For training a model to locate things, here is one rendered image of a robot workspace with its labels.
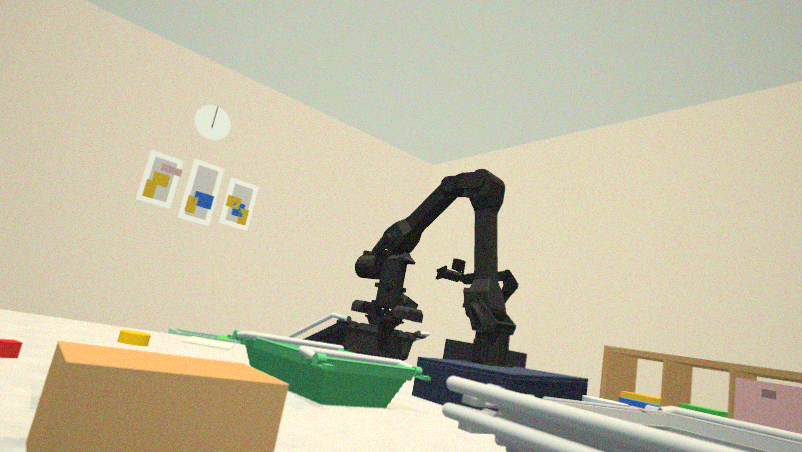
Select small red block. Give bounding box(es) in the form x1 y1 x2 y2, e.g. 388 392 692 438
0 339 23 358

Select green plastic tray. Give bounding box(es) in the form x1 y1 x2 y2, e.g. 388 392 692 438
227 330 431 409

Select yellow short cylinder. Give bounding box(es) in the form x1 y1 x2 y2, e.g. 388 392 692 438
117 330 150 346

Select tan cardboard box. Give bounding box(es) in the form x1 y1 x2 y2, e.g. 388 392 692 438
25 341 289 452

